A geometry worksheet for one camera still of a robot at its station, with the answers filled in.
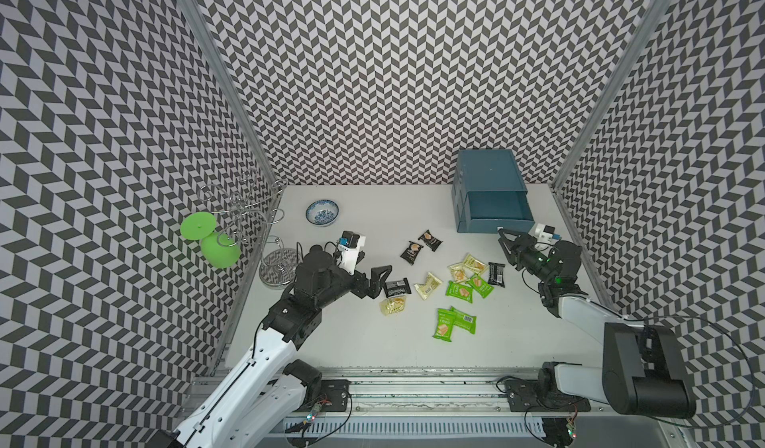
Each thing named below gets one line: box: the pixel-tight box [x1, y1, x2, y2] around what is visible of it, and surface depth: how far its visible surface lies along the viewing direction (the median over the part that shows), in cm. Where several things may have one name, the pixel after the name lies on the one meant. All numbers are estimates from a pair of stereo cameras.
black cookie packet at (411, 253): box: [399, 240, 425, 266], surface depth 101 cm
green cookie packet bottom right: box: [449, 305, 478, 335], surface depth 86 cm
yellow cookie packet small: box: [447, 261, 471, 284], surface depth 95 cm
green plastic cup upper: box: [180, 211, 217, 240], surface depth 68 cm
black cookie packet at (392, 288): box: [384, 276, 413, 299], surface depth 92 cm
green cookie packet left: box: [445, 280, 474, 304], surface depth 92 cm
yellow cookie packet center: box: [414, 271, 443, 301], surface depth 92 cm
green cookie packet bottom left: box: [432, 307, 456, 343], surface depth 85 cm
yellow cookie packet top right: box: [462, 252, 490, 275], surface depth 98 cm
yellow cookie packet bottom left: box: [379, 295, 407, 317], surface depth 88 cm
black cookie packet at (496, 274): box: [488, 261, 507, 288], surface depth 95 cm
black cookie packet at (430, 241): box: [417, 228, 444, 252], surface depth 104 cm
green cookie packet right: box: [466, 273, 496, 299], surface depth 93 cm
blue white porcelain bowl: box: [304, 199, 340, 227], surface depth 110 cm
